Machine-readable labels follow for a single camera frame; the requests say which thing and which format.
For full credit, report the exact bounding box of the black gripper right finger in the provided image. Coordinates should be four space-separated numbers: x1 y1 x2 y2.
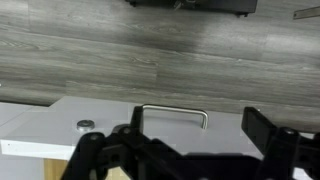
240 106 320 180

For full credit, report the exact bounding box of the silver drawer bar handle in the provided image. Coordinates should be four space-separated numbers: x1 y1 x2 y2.
141 103 210 131

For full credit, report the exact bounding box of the white drawer with wooden inside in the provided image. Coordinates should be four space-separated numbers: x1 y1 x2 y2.
0 95 268 180

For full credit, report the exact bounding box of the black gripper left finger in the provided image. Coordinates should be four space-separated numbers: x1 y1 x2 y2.
59 105 174 180

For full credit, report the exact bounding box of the black wheeled cart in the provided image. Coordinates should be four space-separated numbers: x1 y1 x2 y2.
124 0 260 18

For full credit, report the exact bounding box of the round silver drawer lock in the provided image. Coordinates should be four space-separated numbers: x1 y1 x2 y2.
76 119 96 132

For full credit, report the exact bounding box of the grey metal strip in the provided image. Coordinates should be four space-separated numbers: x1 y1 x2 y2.
292 5 320 21

